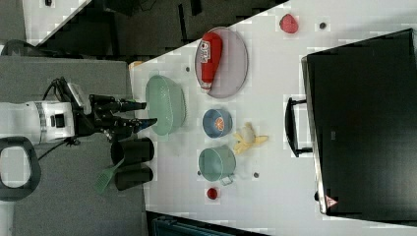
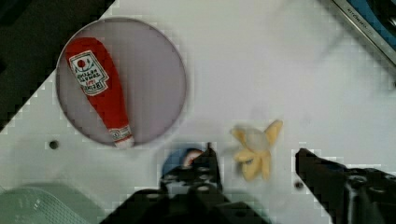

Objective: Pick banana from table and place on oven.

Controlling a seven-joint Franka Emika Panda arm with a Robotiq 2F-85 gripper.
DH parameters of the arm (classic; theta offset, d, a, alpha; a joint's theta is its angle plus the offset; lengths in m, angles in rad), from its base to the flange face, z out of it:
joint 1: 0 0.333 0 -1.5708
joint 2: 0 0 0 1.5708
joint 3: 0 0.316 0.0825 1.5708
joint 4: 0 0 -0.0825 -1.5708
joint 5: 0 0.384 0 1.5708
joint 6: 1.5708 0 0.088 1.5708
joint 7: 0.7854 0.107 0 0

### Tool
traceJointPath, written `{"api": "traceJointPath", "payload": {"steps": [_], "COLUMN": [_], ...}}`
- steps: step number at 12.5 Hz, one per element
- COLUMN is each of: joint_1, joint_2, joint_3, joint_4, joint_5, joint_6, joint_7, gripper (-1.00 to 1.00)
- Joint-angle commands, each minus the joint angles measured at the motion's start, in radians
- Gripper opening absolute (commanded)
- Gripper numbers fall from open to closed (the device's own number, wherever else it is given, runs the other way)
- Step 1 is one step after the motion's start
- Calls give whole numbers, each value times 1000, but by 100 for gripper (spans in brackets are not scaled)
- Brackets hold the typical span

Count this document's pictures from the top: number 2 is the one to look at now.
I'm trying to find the red plush ketchup bottle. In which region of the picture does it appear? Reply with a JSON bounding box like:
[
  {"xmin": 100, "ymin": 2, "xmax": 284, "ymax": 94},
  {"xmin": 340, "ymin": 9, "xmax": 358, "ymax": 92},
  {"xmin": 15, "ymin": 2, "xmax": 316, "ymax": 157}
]
[{"xmin": 65, "ymin": 37, "xmax": 134, "ymax": 149}]

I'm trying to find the light green bowl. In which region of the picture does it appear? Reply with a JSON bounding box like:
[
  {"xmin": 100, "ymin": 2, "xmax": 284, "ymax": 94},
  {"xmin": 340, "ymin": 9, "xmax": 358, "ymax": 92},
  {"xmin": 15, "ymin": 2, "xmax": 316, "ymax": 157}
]
[{"xmin": 0, "ymin": 183, "xmax": 106, "ymax": 224}]

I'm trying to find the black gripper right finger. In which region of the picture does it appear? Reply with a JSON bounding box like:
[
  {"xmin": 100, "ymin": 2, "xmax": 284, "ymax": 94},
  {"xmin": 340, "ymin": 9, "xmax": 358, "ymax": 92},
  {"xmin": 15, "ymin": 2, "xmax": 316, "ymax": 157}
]
[{"xmin": 295, "ymin": 148, "xmax": 396, "ymax": 224}]

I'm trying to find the orange slice toy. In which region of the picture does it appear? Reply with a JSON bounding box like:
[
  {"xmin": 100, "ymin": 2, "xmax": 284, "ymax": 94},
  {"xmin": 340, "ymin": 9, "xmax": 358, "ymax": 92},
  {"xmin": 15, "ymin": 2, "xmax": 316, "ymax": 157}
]
[{"xmin": 183, "ymin": 149, "xmax": 203, "ymax": 166}]

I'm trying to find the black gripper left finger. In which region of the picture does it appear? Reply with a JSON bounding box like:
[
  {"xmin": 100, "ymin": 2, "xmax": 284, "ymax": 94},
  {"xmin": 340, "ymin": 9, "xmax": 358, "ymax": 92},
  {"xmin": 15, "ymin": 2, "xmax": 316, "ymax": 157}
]
[{"xmin": 160, "ymin": 143, "xmax": 223, "ymax": 201}]

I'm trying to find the blue bowl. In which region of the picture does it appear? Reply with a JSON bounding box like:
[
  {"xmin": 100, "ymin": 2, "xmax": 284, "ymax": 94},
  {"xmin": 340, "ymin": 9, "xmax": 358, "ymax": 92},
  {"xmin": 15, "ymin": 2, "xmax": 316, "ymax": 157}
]
[{"xmin": 162, "ymin": 147, "xmax": 204, "ymax": 175}]

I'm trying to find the yellow plush peeled banana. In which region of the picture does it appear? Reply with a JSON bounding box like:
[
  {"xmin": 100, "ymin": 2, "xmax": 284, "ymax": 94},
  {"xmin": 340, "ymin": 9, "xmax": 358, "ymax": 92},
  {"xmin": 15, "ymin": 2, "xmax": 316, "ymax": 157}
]
[{"xmin": 231, "ymin": 120, "xmax": 283, "ymax": 181}]

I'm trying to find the black toaster oven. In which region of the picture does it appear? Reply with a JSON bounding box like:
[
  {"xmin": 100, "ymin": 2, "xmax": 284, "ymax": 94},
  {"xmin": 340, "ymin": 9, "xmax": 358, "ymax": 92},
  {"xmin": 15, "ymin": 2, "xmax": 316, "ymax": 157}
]
[{"xmin": 318, "ymin": 0, "xmax": 396, "ymax": 66}]

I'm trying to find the grey round plate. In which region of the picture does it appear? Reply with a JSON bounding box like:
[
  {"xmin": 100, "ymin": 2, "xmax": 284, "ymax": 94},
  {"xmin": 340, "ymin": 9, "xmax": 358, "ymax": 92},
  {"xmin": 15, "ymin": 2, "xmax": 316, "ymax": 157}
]
[{"xmin": 56, "ymin": 17, "xmax": 188, "ymax": 146}]

